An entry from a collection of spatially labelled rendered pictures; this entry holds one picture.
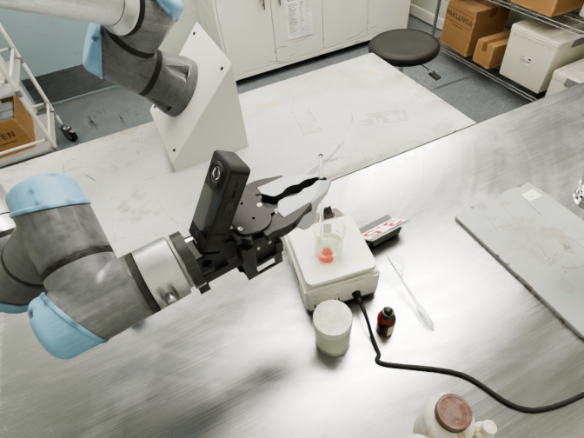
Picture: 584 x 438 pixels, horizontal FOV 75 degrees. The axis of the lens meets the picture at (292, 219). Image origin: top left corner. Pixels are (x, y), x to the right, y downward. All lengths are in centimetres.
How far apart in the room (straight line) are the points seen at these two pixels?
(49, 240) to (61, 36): 305
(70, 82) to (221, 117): 271
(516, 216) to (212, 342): 62
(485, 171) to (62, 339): 85
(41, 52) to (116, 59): 257
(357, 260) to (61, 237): 41
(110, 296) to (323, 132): 74
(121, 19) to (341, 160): 54
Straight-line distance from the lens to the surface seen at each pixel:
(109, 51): 95
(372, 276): 64
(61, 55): 351
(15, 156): 275
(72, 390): 75
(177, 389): 67
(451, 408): 53
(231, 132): 97
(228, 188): 40
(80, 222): 47
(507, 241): 82
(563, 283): 80
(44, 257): 46
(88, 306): 44
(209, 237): 43
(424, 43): 211
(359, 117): 108
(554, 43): 277
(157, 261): 43
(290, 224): 44
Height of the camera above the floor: 150
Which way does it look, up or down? 48 degrees down
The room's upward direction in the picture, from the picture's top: 7 degrees counter-clockwise
